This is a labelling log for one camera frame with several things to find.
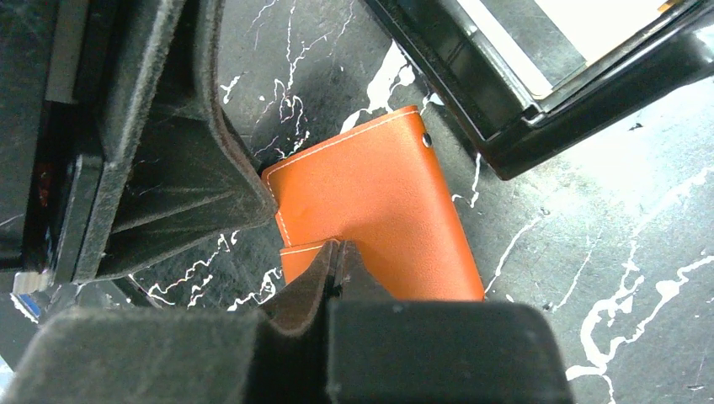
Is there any black card tray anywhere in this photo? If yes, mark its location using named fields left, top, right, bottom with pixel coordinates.
left=368, top=1, right=713, bottom=180

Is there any brown leather card holder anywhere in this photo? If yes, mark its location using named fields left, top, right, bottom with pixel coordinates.
left=262, top=106, right=485, bottom=301

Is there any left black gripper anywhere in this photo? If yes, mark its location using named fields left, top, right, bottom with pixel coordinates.
left=1, top=1, right=277, bottom=293

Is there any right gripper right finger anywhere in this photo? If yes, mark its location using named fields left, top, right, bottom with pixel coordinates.
left=326, top=242, right=574, bottom=403

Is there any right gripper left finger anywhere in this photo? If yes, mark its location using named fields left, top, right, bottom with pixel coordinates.
left=1, top=240, right=339, bottom=403

